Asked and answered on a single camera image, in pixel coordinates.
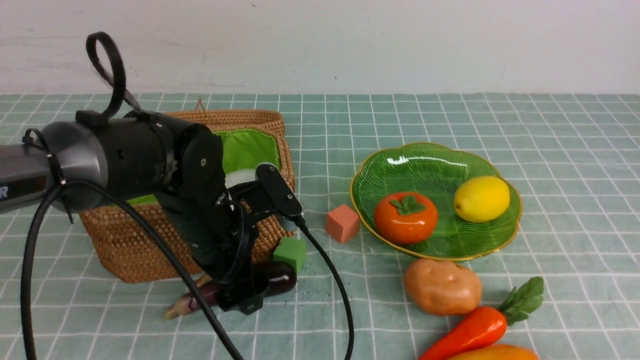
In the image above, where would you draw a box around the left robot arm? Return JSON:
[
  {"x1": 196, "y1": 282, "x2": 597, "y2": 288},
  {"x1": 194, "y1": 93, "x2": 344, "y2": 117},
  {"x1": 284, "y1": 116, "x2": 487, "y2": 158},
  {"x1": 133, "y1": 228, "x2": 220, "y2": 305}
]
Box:
[{"x1": 1, "y1": 111, "x2": 279, "y2": 315}]

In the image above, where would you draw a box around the orange toy carrot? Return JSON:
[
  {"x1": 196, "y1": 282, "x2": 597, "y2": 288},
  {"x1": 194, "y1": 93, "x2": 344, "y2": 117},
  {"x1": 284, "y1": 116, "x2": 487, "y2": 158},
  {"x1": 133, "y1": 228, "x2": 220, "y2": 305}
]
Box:
[{"x1": 419, "y1": 276, "x2": 545, "y2": 360}]

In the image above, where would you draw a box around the green checkered tablecloth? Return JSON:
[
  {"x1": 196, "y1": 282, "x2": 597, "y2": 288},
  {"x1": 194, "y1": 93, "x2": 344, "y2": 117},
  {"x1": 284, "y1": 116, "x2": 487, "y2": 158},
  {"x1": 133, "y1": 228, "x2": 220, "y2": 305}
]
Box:
[{"x1": 32, "y1": 93, "x2": 640, "y2": 360}]

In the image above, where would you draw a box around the orange yellow toy mango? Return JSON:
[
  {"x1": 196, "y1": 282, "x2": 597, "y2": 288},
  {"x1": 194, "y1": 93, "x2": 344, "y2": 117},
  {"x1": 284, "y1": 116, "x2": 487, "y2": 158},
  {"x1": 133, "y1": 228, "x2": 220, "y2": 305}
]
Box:
[{"x1": 448, "y1": 343, "x2": 540, "y2": 360}]

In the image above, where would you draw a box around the orange toy persimmon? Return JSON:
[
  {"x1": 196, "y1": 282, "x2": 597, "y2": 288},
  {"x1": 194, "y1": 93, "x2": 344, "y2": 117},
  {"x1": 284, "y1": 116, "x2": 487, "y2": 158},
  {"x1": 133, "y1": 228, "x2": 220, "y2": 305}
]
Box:
[{"x1": 374, "y1": 191, "x2": 439, "y2": 246}]

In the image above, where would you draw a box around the green foam cube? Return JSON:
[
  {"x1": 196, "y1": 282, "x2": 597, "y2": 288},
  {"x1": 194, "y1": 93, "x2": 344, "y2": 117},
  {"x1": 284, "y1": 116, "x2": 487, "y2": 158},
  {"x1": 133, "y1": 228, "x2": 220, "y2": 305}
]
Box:
[{"x1": 272, "y1": 236, "x2": 307, "y2": 274}]

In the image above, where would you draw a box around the yellow toy lemon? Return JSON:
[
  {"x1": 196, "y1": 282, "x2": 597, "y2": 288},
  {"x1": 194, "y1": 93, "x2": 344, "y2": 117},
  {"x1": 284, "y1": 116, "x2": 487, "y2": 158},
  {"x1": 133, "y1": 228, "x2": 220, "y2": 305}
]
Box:
[{"x1": 454, "y1": 176, "x2": 511, "y2": 224}]

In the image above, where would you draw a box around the woven rattan basket green lining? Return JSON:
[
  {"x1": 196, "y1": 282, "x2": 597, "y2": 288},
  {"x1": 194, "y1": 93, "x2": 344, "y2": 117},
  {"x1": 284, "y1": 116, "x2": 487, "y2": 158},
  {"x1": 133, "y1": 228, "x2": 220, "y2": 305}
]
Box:
[{"x1": 80, "y1": 127, "x2": 295, "y2": 283}]

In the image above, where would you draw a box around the purple toy eggplant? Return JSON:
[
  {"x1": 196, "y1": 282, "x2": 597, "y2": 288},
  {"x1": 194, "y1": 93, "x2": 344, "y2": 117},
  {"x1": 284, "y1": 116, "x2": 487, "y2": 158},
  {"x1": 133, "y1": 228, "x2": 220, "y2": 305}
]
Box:
[{"x1": 163, "y1": 260, "x2": 297, "y2": 321}]

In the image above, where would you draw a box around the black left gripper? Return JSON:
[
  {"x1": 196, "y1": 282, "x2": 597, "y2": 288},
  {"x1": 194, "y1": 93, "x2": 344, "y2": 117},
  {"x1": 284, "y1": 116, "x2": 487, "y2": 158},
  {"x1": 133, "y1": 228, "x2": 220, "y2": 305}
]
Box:
[{"x1": 155, "y1": 191, "x2": 270, "y2": 315}]

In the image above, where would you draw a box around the white toy radish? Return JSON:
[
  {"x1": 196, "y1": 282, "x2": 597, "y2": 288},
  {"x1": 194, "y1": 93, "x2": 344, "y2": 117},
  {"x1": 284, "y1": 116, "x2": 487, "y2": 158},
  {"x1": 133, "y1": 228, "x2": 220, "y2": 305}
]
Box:
[{"x1": 224, "y1": 168, "x2": 257, "y2": 189}]

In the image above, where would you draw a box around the woven rattan basket lid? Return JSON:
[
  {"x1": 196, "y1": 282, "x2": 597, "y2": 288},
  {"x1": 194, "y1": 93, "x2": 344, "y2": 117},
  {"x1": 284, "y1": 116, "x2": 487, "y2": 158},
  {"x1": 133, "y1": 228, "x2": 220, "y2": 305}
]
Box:
[{"x1": 167, "y1": 97, "x2": 286, "y2": 136}]

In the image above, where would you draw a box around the green glass leaf plate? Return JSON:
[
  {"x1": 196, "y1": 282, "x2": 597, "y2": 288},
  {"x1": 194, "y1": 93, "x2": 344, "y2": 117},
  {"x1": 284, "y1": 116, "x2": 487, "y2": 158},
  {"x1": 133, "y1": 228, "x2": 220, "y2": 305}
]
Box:
[{"x1": 349, "y1": 142, "x2": 522, "y2": 262}]

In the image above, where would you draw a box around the brown toy potato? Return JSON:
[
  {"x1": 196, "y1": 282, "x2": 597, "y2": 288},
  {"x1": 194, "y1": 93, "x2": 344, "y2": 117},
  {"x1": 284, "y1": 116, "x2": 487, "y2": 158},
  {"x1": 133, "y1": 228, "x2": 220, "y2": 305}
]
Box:
[{"x1": 403, "y1": 259, "x2": 483, "y2": 316}]

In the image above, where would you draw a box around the salmon pink foam cube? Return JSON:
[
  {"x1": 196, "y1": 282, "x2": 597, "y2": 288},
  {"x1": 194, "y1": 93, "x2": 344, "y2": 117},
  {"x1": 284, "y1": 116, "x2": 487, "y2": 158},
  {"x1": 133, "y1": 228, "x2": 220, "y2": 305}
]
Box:
[{"x1": 325, "y1": 203, "x2": 361, "y2": 244}]

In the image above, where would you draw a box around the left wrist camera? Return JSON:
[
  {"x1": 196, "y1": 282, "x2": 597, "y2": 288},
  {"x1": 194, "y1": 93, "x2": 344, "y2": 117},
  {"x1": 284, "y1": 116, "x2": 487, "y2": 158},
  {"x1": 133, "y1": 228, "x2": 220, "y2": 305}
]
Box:
[{"x1": 228, "y1": 162, "x2": 303, "y2": 233}]

